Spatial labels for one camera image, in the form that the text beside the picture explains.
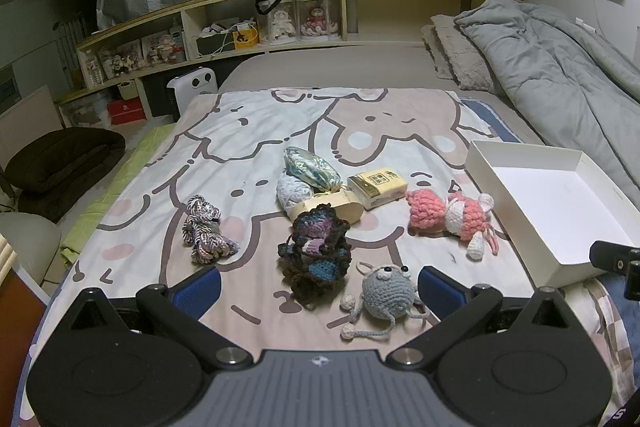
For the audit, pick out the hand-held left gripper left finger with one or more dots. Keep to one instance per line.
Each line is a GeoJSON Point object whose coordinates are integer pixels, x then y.
{"type": "Point", "coordinates": [197, 292]}

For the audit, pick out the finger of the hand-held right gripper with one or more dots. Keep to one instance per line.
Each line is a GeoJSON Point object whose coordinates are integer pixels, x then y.
{"type": "Point", "coordinates": [612, 254]}

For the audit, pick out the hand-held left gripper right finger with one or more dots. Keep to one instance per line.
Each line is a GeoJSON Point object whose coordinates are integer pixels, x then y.
{"type": "Point", "coordinates": [440, 292]}

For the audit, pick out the grey crochet toy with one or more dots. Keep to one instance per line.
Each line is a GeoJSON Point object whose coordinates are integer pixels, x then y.
{"type": "Point", "coordinates": [384, 294]}

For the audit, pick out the striped brown white knit toy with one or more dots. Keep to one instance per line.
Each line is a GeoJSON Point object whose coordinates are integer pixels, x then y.
{"type": "Point", "coordinates": [206, 232]}

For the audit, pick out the pink crochet doll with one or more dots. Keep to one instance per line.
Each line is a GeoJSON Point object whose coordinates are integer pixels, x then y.
{"type": "Point", "coordinates": [450, 218]}

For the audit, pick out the white cardboard box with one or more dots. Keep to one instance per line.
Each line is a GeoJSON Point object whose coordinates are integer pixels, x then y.
{"type": "Point", "coordinates": [545, 202]}

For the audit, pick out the yellow small carton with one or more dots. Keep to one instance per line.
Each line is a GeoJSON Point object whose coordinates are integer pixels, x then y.
{"type": "Point", "coordinates": [380, 187]}

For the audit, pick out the dark crochet piece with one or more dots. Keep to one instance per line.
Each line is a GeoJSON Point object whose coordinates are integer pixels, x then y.
{"type": "Point", "coordinates": [316, 257]}

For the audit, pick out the oval wooden lid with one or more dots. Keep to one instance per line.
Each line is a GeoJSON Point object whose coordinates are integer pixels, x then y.
{"type": "Point", "coordinates": [345, 209]}

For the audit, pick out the checkered cloth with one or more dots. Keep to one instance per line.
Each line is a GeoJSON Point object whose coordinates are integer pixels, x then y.
{"type": "Point", "coordinates": [592, 337]}

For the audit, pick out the pale blue crochet piece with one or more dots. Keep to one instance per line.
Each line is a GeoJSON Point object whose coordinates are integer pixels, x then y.
{"type": "Point", "coordinates": [291, 198]}

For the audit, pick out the cartoon printed blanket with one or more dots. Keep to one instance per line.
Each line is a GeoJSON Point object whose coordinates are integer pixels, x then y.
{"type": "Point", "coordinates": [240, 142]}

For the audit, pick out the green patterned pouch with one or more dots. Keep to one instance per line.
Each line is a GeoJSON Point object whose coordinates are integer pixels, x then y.
{"type": "Point", "coordinates": [310, 169]}

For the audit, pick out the grey round seat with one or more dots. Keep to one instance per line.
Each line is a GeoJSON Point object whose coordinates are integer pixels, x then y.
{"type": "Point", "coordinates": [27, 244]}

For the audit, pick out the dark brown cushion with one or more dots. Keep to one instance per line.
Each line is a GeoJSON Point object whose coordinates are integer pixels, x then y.
{"type": "Point", "coordinates": [60, 162]}

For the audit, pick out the grey comforter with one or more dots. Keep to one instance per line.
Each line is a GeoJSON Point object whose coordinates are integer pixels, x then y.
{"type": "Point", "coordinates": [560, 72]}

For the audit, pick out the red box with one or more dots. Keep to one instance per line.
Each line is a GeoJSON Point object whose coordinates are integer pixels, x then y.
{"type": "Point", "coordinates": [126, 112]}

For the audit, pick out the white space heater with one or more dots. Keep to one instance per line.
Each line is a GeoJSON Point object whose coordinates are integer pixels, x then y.
{"type": "Point", "coordinates": [195, 89]}

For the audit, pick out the grey fuzzy pillow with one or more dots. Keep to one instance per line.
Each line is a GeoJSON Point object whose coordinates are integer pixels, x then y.
{"type": "Point", "coordinates": [462, 52]}

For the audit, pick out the clear water bottle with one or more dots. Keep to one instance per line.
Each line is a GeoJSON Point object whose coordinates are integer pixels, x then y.
{"type": "Point", "coordinates": [92, 69]}

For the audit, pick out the beige bed mattress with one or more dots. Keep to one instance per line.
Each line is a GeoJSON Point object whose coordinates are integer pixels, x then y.
{"type": "Point", "coordinates": [330, 67]}

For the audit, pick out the white lotion bottle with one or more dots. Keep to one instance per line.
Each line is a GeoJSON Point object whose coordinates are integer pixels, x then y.
{"type": "Point", "coordinates": [177, 42]}

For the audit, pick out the yellow container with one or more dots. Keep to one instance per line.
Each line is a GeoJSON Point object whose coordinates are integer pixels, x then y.
{"type": "Point", "coordinates": [246, 38]}

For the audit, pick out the clear doll display case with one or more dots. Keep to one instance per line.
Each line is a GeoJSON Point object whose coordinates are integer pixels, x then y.
{"type": "Point", "coordinates": [320, 19]}
{"type": "Point", "coordinates": [282, 24]}

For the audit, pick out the wooden shelf unit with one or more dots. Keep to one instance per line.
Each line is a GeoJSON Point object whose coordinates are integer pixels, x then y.
{"type": "Point", "coordinates": [350, 9]}

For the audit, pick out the white wall socket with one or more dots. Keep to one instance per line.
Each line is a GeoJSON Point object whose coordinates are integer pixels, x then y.
{"type": "Point", "coordinates": [583, 23]}

